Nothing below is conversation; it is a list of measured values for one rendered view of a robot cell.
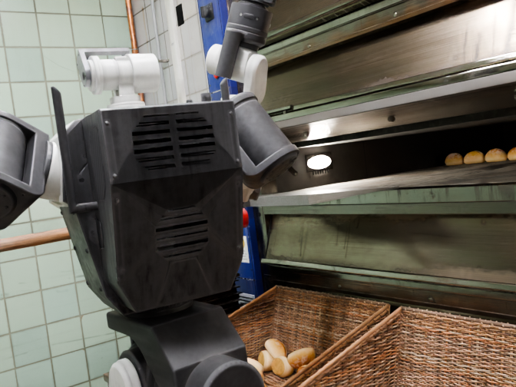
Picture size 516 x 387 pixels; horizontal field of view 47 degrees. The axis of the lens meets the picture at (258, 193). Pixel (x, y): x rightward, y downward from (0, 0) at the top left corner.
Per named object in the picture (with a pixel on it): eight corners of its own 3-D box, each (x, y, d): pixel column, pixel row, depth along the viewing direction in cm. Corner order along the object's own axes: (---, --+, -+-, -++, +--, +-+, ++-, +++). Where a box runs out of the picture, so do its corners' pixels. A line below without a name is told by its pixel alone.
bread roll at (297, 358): (307, 344, 188) (311, 361, 185) (318, 348, 192) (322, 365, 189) (282, 355, 192) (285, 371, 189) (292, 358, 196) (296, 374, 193)
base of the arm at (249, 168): (290, 173, 114) (308, 144, 104) (238, 206, 108) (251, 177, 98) (245, 116, 117) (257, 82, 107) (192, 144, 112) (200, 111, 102)
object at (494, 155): (481, 163, 253) (480, 150, 253) (491, 161, 257) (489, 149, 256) (502, 161, 245) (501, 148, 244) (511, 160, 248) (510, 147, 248)
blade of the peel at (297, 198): (309, 205, 153) (307, 194, 152) (200, 208, 197) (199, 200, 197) (398, 186, 174) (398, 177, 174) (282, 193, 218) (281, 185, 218)
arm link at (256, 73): (270, 52, 123) (264, 112, 130) (233, 44, 126) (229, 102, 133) (255, 59, 118) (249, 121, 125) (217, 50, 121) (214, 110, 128)
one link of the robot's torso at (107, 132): (301, 296, 91) (271, 65, 89) (77, 355, 75) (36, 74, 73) (221, 276, 117) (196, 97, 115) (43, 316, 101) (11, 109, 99)
